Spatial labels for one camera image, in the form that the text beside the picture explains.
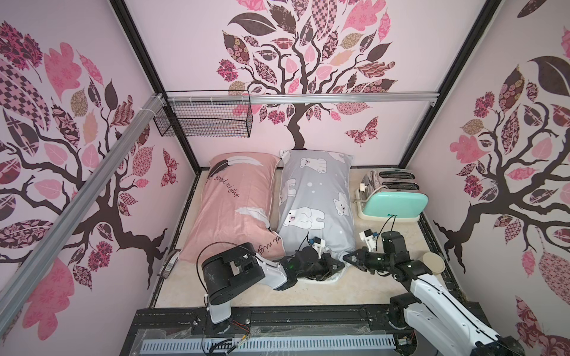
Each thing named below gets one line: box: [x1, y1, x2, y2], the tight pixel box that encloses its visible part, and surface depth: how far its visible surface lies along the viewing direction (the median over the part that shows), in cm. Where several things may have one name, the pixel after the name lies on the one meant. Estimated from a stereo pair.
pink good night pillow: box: [179, 152, 286, 265], surface depth 87 cm
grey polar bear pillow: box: [278, 149, 357, 259], surface depth 88 cm
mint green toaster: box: [354, 169, 429, 222], surface depth 94 cm
